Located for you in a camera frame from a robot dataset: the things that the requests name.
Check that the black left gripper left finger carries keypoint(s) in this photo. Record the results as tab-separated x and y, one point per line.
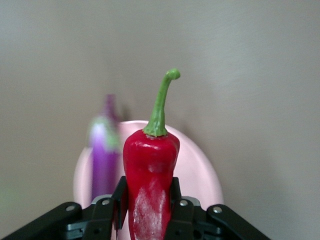
75	222

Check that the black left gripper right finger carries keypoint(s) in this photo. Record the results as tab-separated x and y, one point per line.
200	222

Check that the long purple eggplant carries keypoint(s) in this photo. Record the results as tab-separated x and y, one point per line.
103	170

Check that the red chili pepper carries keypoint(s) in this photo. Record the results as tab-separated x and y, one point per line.
150	162

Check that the pink round plate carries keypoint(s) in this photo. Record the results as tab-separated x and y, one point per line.
195	170

